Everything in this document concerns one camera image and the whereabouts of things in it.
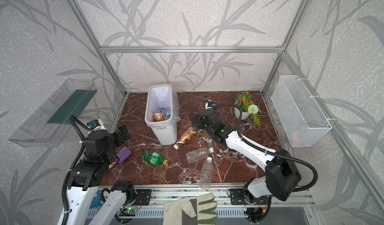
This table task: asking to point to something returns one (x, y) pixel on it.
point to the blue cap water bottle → (163, 112)
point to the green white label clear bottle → (168, 114)
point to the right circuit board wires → (254, 215)
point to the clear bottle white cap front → (206, 174)
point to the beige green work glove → (200, 210)
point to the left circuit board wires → (132, 206)
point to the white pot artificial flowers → (244, 101)
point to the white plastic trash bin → (166, 131)
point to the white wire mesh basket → (303, 122)
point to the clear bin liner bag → (161, 96)
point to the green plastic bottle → (153, 157)
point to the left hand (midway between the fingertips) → (120, 125)
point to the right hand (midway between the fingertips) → (199, 112)
